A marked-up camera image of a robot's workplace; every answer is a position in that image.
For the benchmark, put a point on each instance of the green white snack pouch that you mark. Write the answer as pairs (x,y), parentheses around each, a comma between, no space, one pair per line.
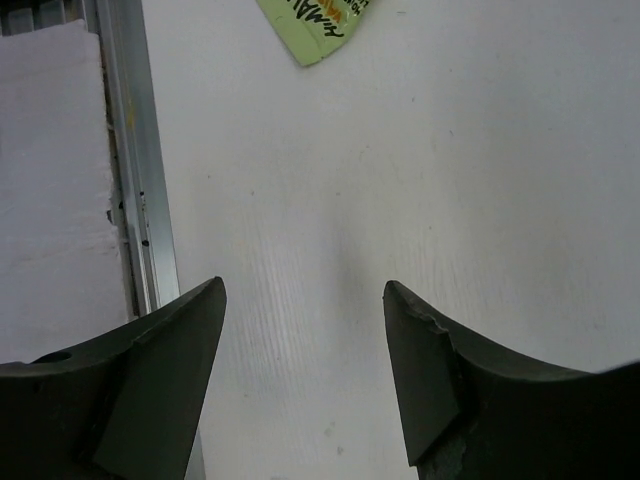
(313,29)

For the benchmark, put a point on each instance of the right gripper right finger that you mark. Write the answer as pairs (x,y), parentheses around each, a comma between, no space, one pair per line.
(471,408)

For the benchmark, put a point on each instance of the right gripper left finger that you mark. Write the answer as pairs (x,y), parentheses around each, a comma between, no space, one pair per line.
(54,409)

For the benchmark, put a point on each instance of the aluminium table frame rail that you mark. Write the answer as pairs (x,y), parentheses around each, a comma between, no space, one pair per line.
(135,160)

